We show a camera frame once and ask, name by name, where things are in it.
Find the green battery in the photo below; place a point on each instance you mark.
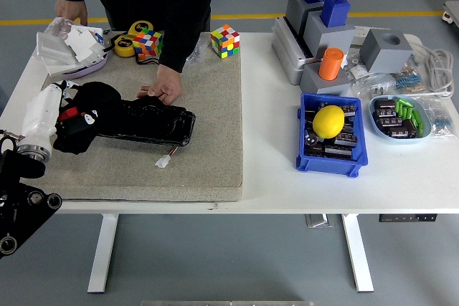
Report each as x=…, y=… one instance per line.
x=404, y=111
x=420, y=129
x=416, y=117
x=398, y=109

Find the metal bracket under table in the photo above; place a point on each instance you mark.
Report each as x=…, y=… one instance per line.
x=319, y=220

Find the low grey block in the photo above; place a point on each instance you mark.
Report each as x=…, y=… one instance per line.
x=322, y=87

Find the white table leg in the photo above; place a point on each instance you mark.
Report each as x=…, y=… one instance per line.
x=102, y=252
x=358, y=252

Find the bag of blue resistors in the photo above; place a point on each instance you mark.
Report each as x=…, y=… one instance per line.
x=435, y=119
x=409, y=78

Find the person's left hand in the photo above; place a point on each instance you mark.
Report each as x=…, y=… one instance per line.
x=168, y=85

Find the black table control panel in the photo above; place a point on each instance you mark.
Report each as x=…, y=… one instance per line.
x=407, y=218

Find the tall grey block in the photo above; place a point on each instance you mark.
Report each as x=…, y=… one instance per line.
x=330, y=39
x=295, y=12

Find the yellow lemon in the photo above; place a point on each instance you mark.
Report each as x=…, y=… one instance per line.
x=328, y=122

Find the white flat plate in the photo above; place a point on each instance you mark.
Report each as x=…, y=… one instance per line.
x=59, y=69

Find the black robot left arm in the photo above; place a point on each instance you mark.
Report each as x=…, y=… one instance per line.
x=21, y=213

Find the crumpled clear plastic bag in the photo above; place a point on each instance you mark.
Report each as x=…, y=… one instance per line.
x=59, y=26

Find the small bag of screws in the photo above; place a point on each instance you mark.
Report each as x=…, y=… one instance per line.
x=198, y=51

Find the blue plastic bin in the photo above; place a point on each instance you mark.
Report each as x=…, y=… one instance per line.
x=330, y=168

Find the clear bag of metal parts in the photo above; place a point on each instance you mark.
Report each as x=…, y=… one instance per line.
x=373, y=87

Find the person's left forearm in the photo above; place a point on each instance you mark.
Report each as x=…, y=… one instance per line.
x=183, y=41

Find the purple tray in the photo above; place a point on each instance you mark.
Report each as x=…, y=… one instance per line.
x=95, y=66

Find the grey block with round hole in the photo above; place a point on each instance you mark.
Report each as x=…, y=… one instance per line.
x=383, y=55

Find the grey-brown mat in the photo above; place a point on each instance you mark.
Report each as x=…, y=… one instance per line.
x=208, y=123

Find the white cart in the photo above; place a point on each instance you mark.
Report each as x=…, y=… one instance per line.
x=452, y=14

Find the grey metal enclosure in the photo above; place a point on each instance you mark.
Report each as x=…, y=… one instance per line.
x=287, y=58

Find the orange cylinder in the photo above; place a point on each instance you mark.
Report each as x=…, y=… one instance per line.
x=330, y=64

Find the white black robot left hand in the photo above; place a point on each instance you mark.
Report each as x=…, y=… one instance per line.
x=39, y=116

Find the light blue dish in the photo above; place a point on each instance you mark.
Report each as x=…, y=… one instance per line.
x=380, y=134

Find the colourful puzzle cube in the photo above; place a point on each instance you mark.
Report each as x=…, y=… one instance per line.
x=148, y=44
x=225, y=41

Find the yellow tape measure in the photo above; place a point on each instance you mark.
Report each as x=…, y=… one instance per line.
x=124, y=46
x=140, y=27

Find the white flat box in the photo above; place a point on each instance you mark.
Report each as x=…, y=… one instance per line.
x=54, y=46

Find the black rag with red patch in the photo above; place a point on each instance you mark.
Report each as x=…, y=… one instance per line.
x=100, y=98

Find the small bag of white parts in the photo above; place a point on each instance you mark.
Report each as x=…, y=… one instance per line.
x=356, y=67

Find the person's right hand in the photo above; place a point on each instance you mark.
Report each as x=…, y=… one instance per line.
x=71, y=8

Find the white card sheet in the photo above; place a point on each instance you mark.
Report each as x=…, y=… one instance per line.
x=84, y=42

